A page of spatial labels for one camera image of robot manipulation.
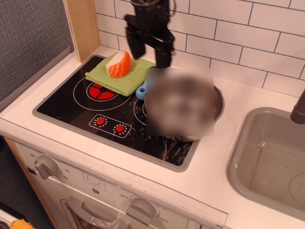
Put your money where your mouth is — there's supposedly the green folded cloth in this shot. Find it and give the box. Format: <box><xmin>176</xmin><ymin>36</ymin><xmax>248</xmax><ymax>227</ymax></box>
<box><xmin>85</xmin><ymin>51</ymin><xmax>155</xmax><ymax>96</ymax></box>

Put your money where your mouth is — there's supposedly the grey and blue measuring spoon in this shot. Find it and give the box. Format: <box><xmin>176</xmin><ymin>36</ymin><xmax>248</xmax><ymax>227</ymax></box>
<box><xmin>135</xmin><ymin>80</ymin><xmax>147</xmax><ymax>101</ymax></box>

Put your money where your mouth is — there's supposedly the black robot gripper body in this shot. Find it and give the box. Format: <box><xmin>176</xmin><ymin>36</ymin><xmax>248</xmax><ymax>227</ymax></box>
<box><xmin>124</xmin><ymin>0</ymin><xmax>176</xmax><ymax>52</ymax></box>

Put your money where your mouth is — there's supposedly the left grey timer knob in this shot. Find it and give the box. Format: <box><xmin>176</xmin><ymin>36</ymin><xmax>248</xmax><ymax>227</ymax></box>
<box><xmin>34</xmin><ymin>156</ymin><xmax>59</xmax><ymax>180</ymax></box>

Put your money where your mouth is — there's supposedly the grey toy faucet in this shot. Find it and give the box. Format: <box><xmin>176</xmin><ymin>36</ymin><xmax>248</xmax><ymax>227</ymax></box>
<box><xmin>290</xmin><ymin>90</ymin><xmax>305</xmax><ymax>125</ymax></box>

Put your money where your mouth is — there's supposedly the stainless steel pot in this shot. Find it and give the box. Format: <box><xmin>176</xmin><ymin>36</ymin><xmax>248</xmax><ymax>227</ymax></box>
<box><xmin>166</xmin><ymin>86</ymin><xmax>225</xmax><ymax>142</ymax></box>

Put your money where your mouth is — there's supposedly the right grey oven knob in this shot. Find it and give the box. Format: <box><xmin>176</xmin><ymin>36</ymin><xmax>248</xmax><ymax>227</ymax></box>
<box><xmin>126</xmin><ymin>198</ymin><xmax>156</xmax><ymax>226</ymax></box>

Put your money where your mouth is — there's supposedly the grey toy sink basin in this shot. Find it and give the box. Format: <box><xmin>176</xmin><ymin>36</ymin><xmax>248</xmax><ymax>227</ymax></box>
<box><xmin>227</xmin><ymin>107</ymin><xmax>305</xmax><ymax>220</ymax></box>

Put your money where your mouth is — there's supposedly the grey oven door handle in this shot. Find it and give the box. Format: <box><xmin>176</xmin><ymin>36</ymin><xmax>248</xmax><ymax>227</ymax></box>
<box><xmin>66</xmin><ymin>198</ymin><xmax>131</xmax><ymax>229</ymax></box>

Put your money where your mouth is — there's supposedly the left red stove button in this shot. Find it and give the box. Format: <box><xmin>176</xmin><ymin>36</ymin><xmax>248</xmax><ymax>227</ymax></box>
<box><xmin>96</xmin><ymin>117</ymin><xmax>105</xmax><ymax>125</ymax></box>

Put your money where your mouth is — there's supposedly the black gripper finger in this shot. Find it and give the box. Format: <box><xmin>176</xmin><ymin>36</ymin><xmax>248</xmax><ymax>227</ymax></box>
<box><xmin>155</xmin><ymin>45</ymin><xmax>174</xmax><ymax>68</ymax></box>
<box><xmin>126</xmin><ymin>28</ymin><xmax>146</xmax><ymax>59</ymax></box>

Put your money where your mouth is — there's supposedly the orange object at bottom left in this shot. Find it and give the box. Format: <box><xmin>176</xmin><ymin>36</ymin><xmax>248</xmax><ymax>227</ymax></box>
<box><xmin>10</xmin><ymin>219</ymin><xmax>34</xmax><ymax>229</ymax></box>

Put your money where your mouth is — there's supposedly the right red stove button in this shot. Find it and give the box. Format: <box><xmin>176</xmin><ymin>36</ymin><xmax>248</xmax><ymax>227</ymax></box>
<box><xmin>116</xmin><ymin>125</ymin><xmax>125</xmax><ymax>133</ymax></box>

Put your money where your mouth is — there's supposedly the light wooden side post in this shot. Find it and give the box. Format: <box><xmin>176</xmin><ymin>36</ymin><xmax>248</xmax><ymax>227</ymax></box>
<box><xmin>62</xmin><ymin>0</ymin><xmax>101</xmax><ymax>63</ymax></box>

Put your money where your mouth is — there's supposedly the black toy stovetop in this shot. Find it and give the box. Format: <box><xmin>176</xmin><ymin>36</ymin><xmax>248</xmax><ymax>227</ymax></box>
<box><xmin>33</xmin><ymin>55</ymin><xmax>198</xmax><ymax>172</ymax></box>

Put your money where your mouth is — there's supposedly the orange salmon sushi toy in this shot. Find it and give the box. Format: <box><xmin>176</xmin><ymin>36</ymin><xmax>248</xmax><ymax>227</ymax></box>
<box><xmin>106</xmin><ymin>51</ymin><xmax>132</xmax><ymax>78</ymax></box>

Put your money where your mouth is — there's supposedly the red stove button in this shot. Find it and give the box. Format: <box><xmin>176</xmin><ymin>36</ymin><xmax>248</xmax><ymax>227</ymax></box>
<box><xmin>116</xmin><ymin>125</ymin><xmax>125</xmax><ymax>133</ymax></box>
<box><xmin>96</xmin><ymin>117</ymin><xmax>105</xmax><ymax>125</ymax></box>

